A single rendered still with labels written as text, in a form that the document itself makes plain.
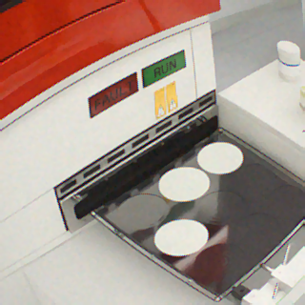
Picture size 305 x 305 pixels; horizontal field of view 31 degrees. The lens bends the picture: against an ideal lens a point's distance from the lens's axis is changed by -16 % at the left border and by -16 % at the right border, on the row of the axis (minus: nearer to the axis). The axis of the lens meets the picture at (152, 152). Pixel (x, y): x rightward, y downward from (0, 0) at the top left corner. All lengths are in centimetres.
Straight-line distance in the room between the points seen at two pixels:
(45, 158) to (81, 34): 27
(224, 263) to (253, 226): 11
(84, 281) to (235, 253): 32
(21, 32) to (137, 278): 58
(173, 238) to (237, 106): 37
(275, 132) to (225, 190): 18
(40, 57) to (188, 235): 46
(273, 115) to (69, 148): 46
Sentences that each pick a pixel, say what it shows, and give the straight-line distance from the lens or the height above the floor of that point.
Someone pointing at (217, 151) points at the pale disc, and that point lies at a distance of 134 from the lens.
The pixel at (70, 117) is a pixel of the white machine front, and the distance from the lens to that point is 113.
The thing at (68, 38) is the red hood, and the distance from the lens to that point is 99.
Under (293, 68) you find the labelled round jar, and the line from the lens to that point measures 146.
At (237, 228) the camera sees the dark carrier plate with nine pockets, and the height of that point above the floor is 90.
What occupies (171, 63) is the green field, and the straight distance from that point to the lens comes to 125.
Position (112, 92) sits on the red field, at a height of 111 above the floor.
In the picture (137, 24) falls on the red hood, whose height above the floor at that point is 127.
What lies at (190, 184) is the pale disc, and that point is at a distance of 127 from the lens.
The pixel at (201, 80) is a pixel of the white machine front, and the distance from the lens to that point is 135.
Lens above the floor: 175
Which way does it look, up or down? 39 degrees down
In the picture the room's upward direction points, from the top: 6 degrees counter-clockwise
